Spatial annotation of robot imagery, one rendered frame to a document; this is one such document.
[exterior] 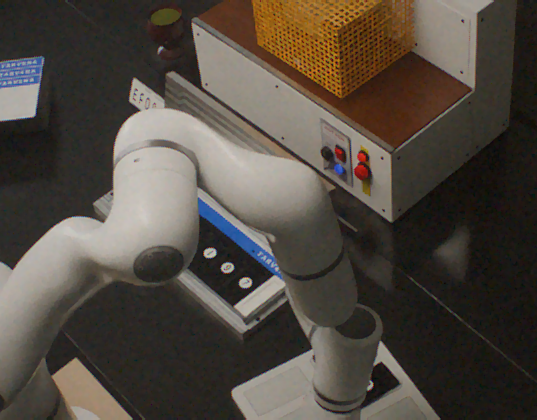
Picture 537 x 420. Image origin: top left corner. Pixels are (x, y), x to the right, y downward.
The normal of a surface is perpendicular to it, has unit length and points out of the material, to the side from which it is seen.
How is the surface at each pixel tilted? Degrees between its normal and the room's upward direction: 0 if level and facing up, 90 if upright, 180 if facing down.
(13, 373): 78
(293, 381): 0
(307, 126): 90
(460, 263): 0
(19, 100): 0
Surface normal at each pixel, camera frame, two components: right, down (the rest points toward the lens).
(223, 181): -0.75, 0.34
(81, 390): -0.16, -0.62
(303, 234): 0.29, 0.68
